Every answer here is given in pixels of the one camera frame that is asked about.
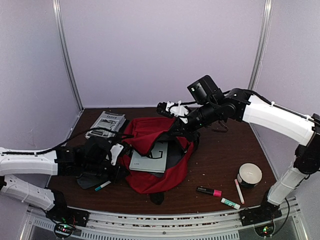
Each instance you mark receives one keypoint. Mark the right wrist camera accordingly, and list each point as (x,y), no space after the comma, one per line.
(171,109)

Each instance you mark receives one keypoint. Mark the pink black highlighter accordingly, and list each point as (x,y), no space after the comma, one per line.
(209,191)

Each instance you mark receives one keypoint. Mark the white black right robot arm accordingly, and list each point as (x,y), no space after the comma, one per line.
(247,106)

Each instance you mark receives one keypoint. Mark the aluminium corner post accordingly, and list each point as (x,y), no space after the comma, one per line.
(262,44)
(65,54)

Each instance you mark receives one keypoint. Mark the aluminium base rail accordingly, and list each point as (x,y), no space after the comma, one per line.
(219,225)

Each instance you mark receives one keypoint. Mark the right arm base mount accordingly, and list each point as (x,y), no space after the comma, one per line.
(257,215)

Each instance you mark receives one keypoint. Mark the black white magazine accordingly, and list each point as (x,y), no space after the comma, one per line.
(107,120)

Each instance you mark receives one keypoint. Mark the right aluminium corner post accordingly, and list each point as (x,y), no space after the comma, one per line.
(262,44)

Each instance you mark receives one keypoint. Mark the grey pencil pouch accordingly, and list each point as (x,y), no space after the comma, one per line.
(87,181)

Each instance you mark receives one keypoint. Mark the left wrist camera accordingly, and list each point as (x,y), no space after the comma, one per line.
(115,152)

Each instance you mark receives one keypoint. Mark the white dark bowl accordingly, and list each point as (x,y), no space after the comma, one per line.
(249,175)

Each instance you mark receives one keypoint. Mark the pink white pen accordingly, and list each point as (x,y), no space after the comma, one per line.
(239,192)

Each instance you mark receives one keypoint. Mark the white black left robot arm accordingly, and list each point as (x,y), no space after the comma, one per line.
(98,157)

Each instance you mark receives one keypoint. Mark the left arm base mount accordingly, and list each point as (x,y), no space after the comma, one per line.
(72,216)

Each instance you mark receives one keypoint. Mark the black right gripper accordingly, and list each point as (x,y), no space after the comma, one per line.
(182,130)

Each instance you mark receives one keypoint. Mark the grey Great Gatsby book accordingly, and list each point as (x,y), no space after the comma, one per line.
(155,162)

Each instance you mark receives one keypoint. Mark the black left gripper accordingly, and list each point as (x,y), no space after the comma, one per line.
(117,174)

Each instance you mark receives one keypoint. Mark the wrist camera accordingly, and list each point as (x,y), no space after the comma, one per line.
(171,109)
(115,152)

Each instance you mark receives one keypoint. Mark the teal white marker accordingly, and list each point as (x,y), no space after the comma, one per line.
(102,186)

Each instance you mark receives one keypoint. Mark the red student backpack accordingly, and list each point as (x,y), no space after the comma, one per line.
(147,132)

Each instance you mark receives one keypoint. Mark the left aluminium corner post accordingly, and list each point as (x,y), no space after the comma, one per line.
(65,54)

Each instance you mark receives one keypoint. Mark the green white glue stick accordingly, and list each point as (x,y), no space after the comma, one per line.
(230,203)

